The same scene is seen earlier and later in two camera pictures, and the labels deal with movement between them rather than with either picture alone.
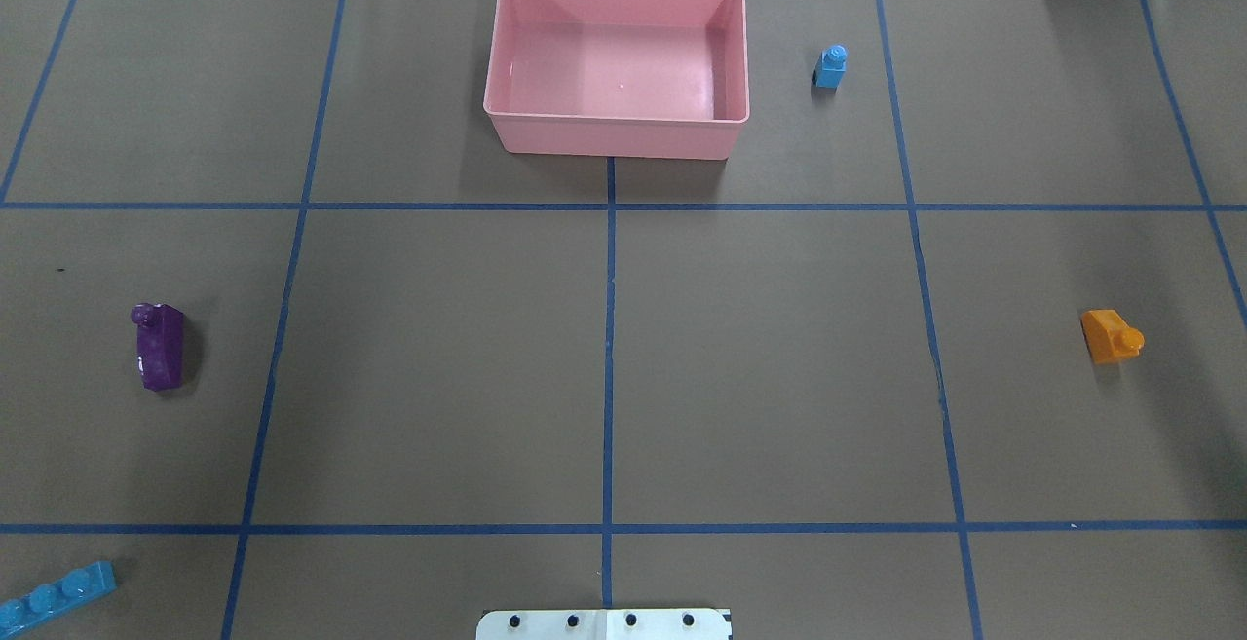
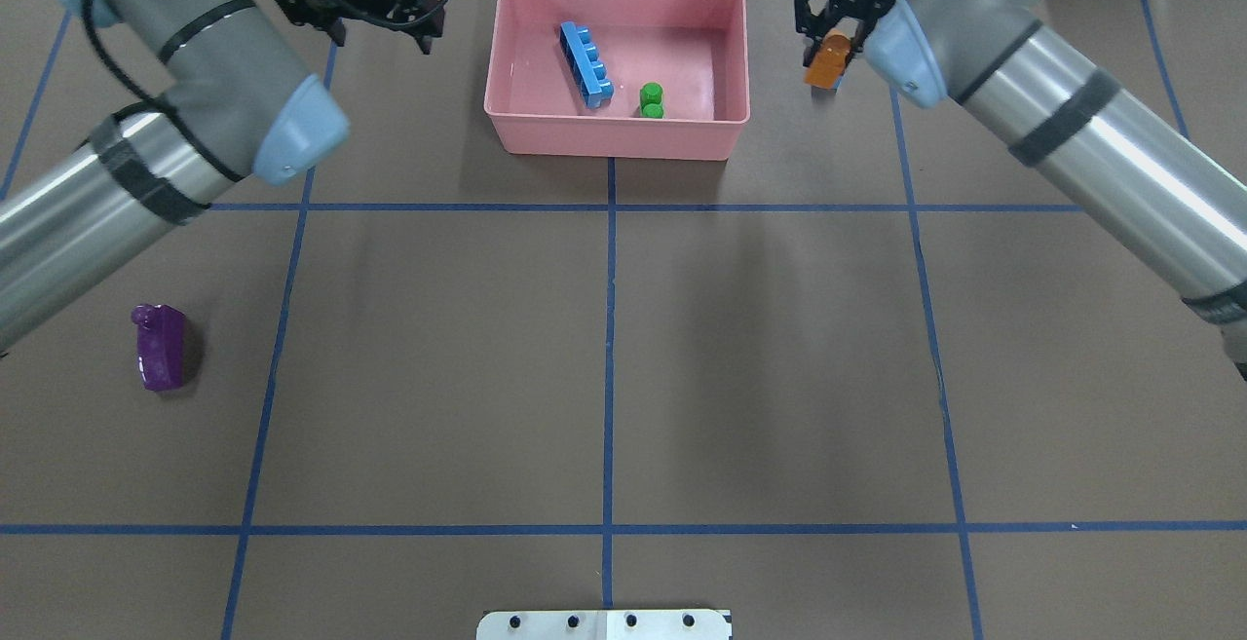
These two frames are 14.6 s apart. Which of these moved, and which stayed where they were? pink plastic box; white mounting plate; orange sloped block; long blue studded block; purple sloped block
Moved: long blue studded block; orange sloped block
Stayed: pink plastic box; purple sloped block; white mounting plate
